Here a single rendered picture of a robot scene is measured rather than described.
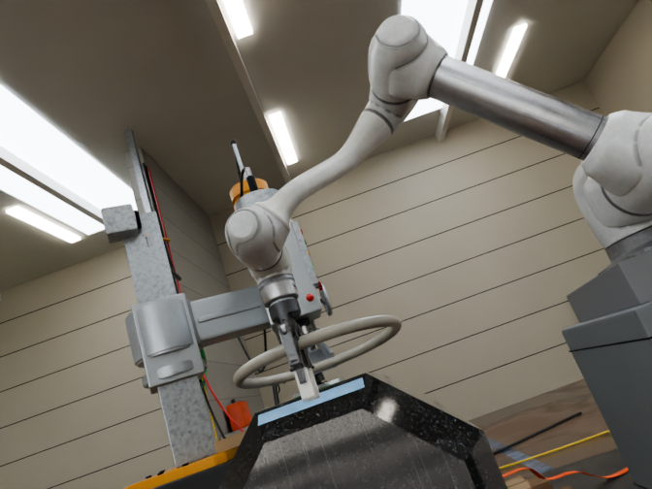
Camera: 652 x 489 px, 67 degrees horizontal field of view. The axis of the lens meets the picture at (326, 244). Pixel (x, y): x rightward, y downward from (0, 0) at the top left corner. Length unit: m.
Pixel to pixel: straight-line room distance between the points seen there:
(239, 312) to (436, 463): 1.50
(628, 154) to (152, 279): 2.14
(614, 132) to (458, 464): 0.86
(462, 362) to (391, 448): 5.69
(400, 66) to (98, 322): 7.27
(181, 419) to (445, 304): 5.15
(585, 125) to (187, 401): 2.01
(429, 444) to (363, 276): 5.81
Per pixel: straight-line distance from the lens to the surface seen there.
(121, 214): 2.68
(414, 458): 1.40
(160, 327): 2.49
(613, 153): 1.17
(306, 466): 1.45
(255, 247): 1.04
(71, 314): 8.33
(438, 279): 7.15
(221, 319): 2.59
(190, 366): 2.49
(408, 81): 1.21
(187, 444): 2.50
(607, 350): 1.30
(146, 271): 2.65
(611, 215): 1.32
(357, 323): 1.20
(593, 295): 1.36
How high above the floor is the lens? 0.83
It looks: 17 degrees up
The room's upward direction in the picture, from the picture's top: 20 degrees counter-clockwise
